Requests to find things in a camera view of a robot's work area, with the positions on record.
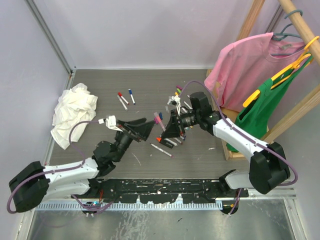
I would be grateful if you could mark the red capped white marker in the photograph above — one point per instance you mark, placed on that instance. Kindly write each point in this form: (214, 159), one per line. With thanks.
(123, 98)

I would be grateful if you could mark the white slotted cable duct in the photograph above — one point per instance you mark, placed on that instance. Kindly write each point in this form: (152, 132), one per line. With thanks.
(175, 206)

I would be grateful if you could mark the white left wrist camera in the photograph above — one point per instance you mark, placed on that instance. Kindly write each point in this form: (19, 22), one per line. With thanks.
(110, 122)

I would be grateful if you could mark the orange capped black highlighter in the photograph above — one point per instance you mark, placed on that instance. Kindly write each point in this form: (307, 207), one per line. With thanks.
(165, 142)

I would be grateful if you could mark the white crumpled cloth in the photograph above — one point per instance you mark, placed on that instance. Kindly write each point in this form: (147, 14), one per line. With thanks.
(75, 105)

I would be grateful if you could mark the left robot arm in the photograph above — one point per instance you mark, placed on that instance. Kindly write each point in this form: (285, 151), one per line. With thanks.
(37, 183)

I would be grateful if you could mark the wooden hanging rod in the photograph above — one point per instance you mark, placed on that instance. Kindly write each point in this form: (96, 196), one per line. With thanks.
(302, 28)

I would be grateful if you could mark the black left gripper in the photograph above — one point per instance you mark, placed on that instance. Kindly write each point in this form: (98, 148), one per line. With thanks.
(140, 132)

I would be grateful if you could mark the pink barcode labelled pen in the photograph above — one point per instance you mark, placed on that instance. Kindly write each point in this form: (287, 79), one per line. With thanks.
(159, 121)

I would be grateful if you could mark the grey-blue clothes hanger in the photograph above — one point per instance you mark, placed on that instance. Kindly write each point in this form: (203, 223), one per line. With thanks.
(279, 36)

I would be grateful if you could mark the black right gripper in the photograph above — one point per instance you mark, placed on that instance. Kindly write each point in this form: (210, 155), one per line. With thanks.
(173, 130)

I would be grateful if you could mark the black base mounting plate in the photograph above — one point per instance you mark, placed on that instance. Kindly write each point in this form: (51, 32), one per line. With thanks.
(157, 191)

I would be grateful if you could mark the yellow clothes hanger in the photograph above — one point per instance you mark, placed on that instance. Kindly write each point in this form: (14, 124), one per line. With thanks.
(283, 74)

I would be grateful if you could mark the pink t-shirt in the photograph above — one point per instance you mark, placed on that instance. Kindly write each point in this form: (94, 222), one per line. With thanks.
(244, 65)

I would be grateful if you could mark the blue capped white marker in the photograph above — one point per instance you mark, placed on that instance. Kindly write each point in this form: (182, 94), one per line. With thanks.
(132, 96)

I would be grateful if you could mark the green tank top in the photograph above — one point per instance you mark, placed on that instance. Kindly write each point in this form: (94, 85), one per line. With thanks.
(254, 118)

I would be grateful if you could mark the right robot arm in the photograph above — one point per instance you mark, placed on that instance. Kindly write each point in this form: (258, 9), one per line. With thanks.
(267, 166)

